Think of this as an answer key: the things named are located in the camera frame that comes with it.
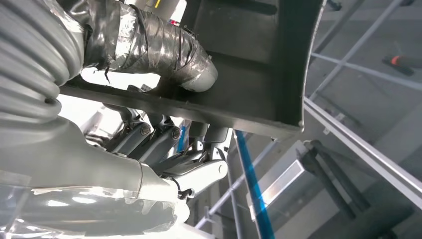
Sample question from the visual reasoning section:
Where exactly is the silver ceiling duct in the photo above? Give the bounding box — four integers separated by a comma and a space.
246, 140, 312, 222

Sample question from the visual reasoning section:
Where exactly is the thin blue pole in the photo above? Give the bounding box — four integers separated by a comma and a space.
234, 130, 276, 239

